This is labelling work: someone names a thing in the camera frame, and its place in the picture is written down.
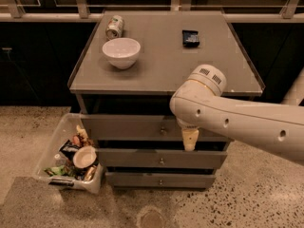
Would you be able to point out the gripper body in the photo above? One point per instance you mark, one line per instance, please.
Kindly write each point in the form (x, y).
(182, 123)

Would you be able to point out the grey middle drawer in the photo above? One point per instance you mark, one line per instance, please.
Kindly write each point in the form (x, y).
(156, 158)

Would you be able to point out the black snack packet in bin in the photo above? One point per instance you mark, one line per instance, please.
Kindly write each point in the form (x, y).
(69, 149)

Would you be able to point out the white pole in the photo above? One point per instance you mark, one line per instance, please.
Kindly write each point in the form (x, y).
(295, 94)

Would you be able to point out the grey top drawer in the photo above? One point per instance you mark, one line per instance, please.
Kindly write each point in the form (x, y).
(132, 127)

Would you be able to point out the crushed soda can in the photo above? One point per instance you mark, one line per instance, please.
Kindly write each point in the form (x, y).
(114, 27)

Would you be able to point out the grey drawer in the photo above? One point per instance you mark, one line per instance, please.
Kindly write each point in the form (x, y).
(159, 180)
(132, 127)
(156, 158)

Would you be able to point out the clear plastic bin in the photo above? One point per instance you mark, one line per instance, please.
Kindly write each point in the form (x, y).
(70, 128)

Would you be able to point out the clear plastic bottle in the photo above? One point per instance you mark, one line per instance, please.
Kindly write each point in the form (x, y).
(60, 160)

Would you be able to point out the white bowl in bin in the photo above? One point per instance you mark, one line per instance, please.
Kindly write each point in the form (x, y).
(84, 157)

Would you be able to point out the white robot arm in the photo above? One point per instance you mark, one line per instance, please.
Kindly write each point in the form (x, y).
(274, 128)

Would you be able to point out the grey bottom drawer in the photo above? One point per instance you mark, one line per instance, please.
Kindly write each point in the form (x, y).
(159, 180)

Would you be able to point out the white ceramic bowl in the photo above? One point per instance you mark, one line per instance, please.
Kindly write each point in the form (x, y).
(122, 53)

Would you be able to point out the dark blue snack packet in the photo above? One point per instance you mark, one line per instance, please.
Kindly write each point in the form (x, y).
(190, 38)

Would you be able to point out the grey drawer cabinet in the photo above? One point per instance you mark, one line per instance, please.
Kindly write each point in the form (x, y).
(163, 65)

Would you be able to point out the white metal railing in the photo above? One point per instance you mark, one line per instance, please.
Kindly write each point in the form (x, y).
(234, 11)

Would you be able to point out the green snack bag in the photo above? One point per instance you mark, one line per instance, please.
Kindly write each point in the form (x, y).
(61, 170)

